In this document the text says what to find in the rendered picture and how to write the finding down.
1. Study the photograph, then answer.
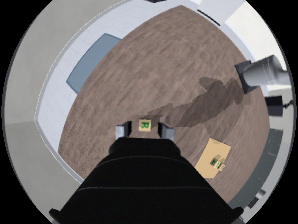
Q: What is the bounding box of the small tan block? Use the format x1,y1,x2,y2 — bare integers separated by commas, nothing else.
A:
139,118,151,131
217,163,225,171
210,158,221,168

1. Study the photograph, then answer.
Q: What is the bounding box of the tan flat mat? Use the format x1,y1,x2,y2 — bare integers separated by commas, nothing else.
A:
194,137,231,178

